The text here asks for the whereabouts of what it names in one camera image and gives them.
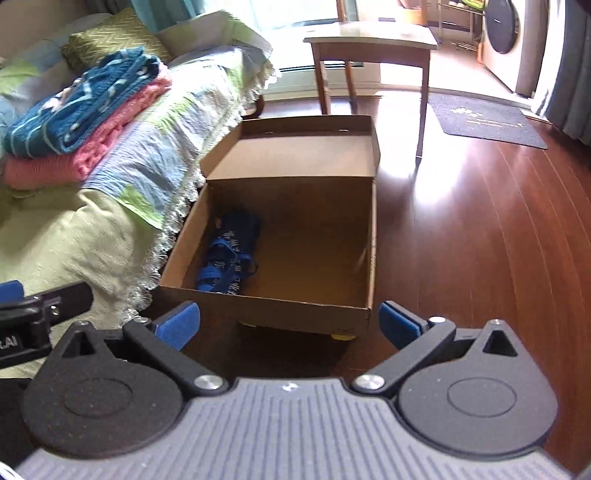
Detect metal rack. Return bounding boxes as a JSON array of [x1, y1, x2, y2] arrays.
[[436, 0, 483, 51]]

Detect light green covered sofa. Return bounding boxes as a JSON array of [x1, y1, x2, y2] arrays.
[[0, 9, 278, 379]]

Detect cardboard box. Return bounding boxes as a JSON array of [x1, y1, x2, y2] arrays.
[[159, 115, 382, 341]]

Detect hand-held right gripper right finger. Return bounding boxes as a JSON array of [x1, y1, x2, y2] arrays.
[[352, 301, 520, 395]]

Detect teal curtain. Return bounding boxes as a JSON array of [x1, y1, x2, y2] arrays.
[[131, 0, 208, 34]]

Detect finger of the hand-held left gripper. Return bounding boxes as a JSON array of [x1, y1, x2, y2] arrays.
[[23, 282, 95, 324], [0, 280, 25, 309]]

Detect grey curtain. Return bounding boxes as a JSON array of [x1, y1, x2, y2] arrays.
[[531, 0, 591, 139]]

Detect blue shopping bag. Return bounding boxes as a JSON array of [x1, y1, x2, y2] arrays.
[[196, 212, 262, 296]]

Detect wooden table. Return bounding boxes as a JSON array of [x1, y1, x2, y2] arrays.
[[303, 21, 438, 160]]

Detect patchwork striped sofa throw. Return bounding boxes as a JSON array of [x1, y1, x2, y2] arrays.
[[83, 9, 278, 232]]

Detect dark grey doormat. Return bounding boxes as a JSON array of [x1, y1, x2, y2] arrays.
[[427, 92, 549, 150]]

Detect pink folded blanket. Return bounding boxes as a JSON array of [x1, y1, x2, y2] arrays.
[[4, 76, 174, 190]]

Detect blue patterned folded blanket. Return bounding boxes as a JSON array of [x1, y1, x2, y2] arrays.
[[7, 46, 170, 160]]

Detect washing machine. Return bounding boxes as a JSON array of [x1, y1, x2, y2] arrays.
[[478, 0, 539, 97]]

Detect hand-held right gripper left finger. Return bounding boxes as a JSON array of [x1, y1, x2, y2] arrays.
[[62, 301, 228, 397]]

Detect green zigzag pillow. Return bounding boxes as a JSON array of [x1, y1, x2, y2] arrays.
[[62, 7, 174, 72]]

